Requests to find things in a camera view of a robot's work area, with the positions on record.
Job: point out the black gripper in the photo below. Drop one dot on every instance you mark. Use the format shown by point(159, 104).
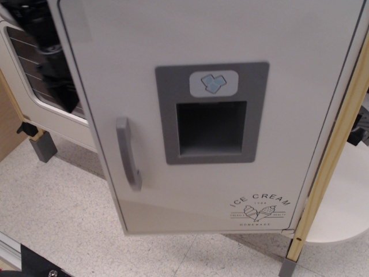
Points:
point(57, 77)

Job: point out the grey fridge door handle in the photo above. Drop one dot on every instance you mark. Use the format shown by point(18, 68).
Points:
point(124, 142)

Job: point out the white toy fridge door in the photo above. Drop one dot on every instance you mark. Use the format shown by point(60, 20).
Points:
point(216, 115)

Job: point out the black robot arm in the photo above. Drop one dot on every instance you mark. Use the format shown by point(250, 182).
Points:
point(35, 18)

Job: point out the white toy kitchen cabinet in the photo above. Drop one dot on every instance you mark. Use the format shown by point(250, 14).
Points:
point(72, 135)

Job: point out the black clamp knob left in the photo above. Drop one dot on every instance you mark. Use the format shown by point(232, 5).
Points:
point(28, 129)

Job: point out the grey left foot cap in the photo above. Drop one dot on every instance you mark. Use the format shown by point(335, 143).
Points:
point(44, 147)

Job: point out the grey foot cap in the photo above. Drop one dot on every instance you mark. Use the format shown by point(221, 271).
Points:
point(287, 269)
point(44, 147)

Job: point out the brown wooden board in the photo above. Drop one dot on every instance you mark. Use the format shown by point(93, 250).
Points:
point(10, 122)

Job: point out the white toy oven door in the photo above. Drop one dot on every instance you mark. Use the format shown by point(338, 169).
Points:
point(19, 59)

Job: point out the grey ice dispenser panel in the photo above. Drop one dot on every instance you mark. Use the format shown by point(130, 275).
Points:
point(211, 113)

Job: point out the grey right foot cap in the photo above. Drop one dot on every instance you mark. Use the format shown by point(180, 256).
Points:
point(287, 269)

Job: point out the black clamp right edge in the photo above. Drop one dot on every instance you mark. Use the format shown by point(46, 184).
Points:
point(359, 131)

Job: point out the white round table base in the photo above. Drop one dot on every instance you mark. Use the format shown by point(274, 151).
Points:
point(343, 212)

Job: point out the light wooden left post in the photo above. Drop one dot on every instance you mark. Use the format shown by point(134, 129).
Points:
point(17, 108)

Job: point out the light wooden post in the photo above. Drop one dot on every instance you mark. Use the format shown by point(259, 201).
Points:
point(349, 109)
point(17, 108)

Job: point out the aluminium rail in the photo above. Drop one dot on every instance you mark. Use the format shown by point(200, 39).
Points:
point(10, 249)

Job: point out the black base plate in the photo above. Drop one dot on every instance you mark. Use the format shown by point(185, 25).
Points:
point(34, 264)

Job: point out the light wooden right post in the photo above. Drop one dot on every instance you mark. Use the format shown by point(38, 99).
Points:
point(349, 109)

